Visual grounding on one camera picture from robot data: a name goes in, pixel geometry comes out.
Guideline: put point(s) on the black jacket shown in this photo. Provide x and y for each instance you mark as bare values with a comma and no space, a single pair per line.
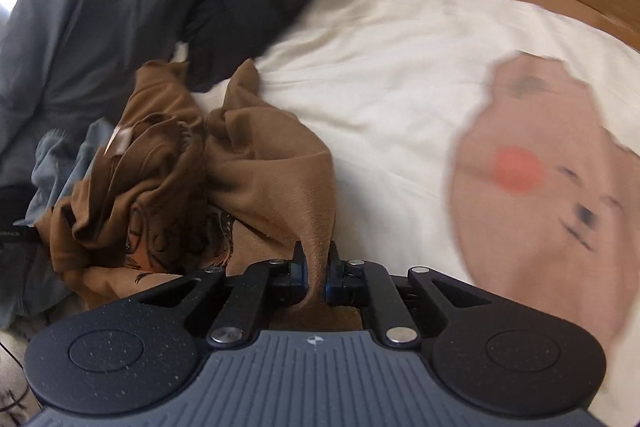
260,7

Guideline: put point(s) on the white fluffy black-spotted blanket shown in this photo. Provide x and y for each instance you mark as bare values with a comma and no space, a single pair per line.
15,382

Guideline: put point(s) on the dark grey cloth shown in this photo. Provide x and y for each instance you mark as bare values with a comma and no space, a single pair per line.
90,7

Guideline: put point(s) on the brown printed t-shirt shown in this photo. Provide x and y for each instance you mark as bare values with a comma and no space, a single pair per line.
270,172

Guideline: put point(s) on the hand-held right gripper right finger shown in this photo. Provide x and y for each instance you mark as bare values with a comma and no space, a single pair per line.
331,282

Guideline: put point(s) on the white bear-print blanket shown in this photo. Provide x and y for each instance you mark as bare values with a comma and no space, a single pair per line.
400,107

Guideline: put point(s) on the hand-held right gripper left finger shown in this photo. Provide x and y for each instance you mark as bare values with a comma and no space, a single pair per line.
300,279

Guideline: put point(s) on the blue denim shirt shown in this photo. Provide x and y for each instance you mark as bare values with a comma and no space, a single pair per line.
55,167

